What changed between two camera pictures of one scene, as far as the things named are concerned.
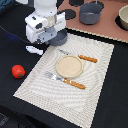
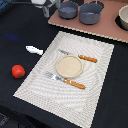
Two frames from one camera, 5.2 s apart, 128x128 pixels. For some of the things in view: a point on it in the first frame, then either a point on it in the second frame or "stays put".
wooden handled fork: (65, 80) stays put
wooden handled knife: (79, 56) stays put
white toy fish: (32, 49) stays put
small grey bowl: (59, 39) -> (68, 9)
